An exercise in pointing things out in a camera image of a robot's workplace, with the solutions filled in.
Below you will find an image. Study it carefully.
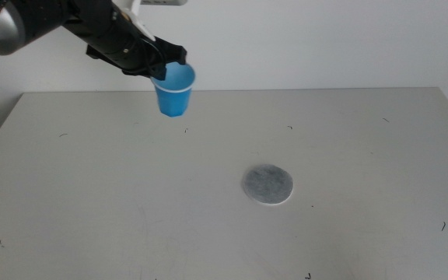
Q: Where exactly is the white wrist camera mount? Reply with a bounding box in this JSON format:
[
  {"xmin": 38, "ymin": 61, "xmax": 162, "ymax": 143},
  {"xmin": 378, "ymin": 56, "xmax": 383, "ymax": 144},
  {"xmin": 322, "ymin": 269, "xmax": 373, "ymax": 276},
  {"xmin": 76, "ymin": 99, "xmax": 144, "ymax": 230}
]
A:
[{"xmin": 111, "ymin": 0, "xmax": 189, "ymax": 43}]

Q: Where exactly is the blue plastic cup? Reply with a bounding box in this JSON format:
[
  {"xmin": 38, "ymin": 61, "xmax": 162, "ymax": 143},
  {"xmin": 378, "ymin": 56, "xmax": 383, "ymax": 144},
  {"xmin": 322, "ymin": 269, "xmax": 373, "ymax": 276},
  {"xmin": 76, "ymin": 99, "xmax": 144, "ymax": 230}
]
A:
[{"xmin": 150, "ymin": 61, "xmax": 197, "ymax": 118}]

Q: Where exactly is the grey round cup mat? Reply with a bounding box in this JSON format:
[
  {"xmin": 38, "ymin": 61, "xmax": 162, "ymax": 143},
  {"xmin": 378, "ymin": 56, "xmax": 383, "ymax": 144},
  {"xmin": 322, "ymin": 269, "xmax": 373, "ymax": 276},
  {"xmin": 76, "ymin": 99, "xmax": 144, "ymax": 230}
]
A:
[{"xmin": 241, "ymin": 163, "xmax": 294, "ymax": 206}]

